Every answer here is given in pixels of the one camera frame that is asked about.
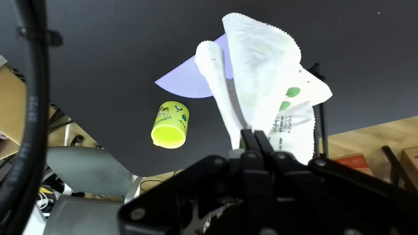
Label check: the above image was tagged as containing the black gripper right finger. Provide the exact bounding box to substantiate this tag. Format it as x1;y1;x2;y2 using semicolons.
255;131;275;156

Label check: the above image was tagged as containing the grey office chair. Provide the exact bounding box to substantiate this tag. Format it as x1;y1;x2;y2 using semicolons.
44;147;142;235

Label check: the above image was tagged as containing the white cloth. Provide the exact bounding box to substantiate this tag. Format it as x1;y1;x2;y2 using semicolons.
195;13;332;165

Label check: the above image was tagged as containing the yellow green cup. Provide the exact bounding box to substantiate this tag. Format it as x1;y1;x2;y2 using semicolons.
151;101;190;149

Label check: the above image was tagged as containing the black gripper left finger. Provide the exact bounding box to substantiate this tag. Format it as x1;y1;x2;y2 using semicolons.
241;130;261;152

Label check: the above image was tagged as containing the black cable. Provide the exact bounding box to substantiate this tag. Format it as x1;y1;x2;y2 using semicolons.
0;0;65;235

